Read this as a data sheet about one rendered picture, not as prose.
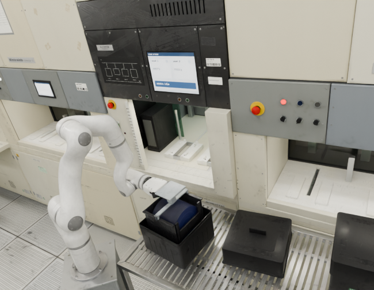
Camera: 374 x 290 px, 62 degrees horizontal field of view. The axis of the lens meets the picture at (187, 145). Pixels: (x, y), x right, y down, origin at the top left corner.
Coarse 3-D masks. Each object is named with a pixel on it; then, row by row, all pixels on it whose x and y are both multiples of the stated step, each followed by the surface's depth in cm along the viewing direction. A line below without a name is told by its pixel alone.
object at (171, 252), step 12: (204, 216) 168; (144, 228) 158; (204, 228) 160; (144, 240) 165; (156, 240) 156; (168, 240) 148; (192, 240) 153; (204, 240) 162; (156, 252) 163; (168, 252) 154; (180, 252) 147; (192, 252) 155; (180, 264) 152
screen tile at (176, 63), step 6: (174, 60) 156; (180, 60) 154; (186, 60) 152; (192, 60) 151; (174, 66) 158; (180, 66) 156; (186, 66) 154; (192, 66) 152; (174, 72) 160; (180, 72) 158; (186, 72) 156; (192, 72) 154; (174, 78) 161; (180, 78) 160; (186, 78) 158; (192, 78) 156
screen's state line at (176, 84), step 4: (156, 84) 170; (160, 84) 168; (164, 84) 167; (168, 84) 165; (172, 84) 164; (176, 84) 163; (180, 84) 161; (184, 84) 160; (188, 84) 159; (192, 84) 158; (184, 88) 161; (188, 88) 160; (192, 88) 159
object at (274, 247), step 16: (240, 224) 160; (256, 224) 158; (272, 224) 157; (288, 224) 155; (240, 240) 151; (256, 240) 150; (272, 240) 148; (288, 240) 151; (224, 256) 150; (240, 256) 146; (256, 256) 142; (272, 256) 141; (272, 272) 142
